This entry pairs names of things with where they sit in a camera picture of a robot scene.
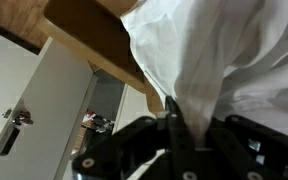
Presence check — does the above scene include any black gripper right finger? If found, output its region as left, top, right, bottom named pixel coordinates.
left=200, top=114, right=288, bottom=180

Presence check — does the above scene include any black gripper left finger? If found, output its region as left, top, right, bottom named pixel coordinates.
left=71, top=95, right=199, bottom=180

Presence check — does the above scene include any white cloth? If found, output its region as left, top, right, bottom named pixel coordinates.
left=120, top=0, right=288, bottom=148

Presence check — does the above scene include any brown leather couch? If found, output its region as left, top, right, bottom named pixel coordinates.
left=37, top=0, right=167, bottom=116

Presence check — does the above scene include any white door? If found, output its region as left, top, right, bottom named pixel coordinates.
left=0, top=37, right=99, bottom=180

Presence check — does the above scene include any metal door latch plate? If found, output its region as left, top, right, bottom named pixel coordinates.
left=0, top=125, right=21, bottom=157

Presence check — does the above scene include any silver door handle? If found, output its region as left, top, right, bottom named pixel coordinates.
left=12, top=109, right=35, bottom=127

